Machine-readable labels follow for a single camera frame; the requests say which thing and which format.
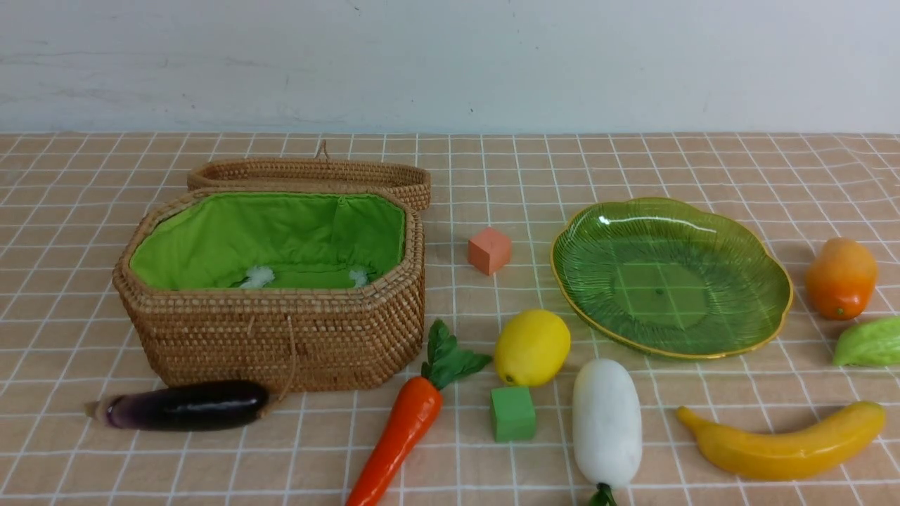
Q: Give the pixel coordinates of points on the yellow lemon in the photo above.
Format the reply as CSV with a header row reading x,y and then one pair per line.
x,y
532,348

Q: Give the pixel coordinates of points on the orange carrot green leaves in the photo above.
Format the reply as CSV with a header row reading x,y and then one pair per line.
x,y
414,411

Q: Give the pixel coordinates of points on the white radish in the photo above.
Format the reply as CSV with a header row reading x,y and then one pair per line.
x,y
607,428

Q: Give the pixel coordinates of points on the dark purple eggplant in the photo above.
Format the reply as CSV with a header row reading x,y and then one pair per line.
x,y
201,407

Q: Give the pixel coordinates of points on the yellow banana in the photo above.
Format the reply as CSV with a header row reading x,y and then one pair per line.
x,y
787,456

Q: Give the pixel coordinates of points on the orange mango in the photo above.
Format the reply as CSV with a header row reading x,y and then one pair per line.
x,y
841,280

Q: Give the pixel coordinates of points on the light green cabbage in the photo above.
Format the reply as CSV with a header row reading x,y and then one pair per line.
x,y
872,343

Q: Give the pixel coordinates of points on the orange foam cube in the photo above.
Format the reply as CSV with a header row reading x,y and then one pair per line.
x,y
489,250

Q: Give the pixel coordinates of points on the woven wicker basket lid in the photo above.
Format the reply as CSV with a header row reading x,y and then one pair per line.
x,y
407,183

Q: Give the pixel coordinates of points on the green foam cube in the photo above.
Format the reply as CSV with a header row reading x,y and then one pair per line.
x,y
513,415

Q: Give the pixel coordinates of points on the woven wicker basket green lining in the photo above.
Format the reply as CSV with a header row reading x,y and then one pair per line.
x,y
301,291

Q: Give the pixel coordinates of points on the green glass leaf plate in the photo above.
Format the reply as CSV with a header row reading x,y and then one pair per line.
x,y
665,278

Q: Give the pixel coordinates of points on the beige checkered tablecloth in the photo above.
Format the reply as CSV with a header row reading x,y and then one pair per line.
x,y
71,201

